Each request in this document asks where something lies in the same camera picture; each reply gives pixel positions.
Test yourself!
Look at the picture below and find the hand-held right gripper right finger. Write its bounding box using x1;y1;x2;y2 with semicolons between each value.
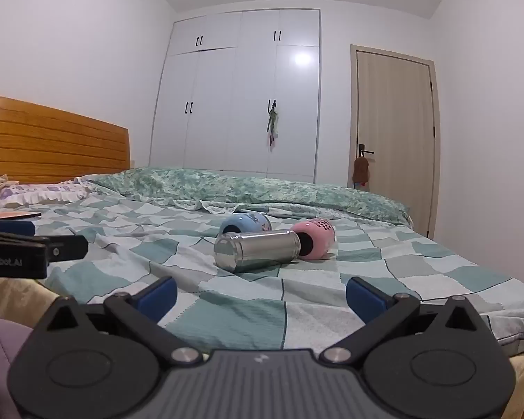
320;276;492;364

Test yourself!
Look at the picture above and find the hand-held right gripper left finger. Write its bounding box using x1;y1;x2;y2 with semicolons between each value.
34;276;204;364

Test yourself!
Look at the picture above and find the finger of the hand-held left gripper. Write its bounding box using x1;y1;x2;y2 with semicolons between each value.
0;219;36;237
48;235;89;261

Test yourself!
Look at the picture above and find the stainless steel cup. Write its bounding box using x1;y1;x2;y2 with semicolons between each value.
213;229;302;274

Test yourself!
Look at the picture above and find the pink cup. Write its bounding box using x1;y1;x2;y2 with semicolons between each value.
291;218;337;259

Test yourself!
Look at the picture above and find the blue cup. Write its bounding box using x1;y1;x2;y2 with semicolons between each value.
219;212;272;237

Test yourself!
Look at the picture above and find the yellow mattress cover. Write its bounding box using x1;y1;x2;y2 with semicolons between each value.
0;277;524;419

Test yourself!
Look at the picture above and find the purple floral pillow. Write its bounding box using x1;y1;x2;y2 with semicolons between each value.
0;182;97;208

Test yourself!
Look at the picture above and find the checked bed sheet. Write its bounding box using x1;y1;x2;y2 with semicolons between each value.
0;192;524;355

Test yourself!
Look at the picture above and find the wooden headboard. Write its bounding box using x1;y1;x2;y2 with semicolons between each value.
0;93;131;184

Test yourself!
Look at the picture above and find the purple clothing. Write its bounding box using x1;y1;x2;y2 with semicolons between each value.
0;318;33;419

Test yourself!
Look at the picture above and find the brown hanging bag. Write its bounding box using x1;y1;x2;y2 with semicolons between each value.
353;156;371;189

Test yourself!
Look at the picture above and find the green floral quilt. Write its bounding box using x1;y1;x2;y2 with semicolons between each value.
76;167;413;228

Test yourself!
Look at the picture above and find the beige door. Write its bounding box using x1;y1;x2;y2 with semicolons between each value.
349;44;441;241

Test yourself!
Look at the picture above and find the green hanging ornament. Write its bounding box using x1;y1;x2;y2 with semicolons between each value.
266;107;281;147

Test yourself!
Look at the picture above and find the white wardrobe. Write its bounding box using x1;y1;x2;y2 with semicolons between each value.
149;8;323;184

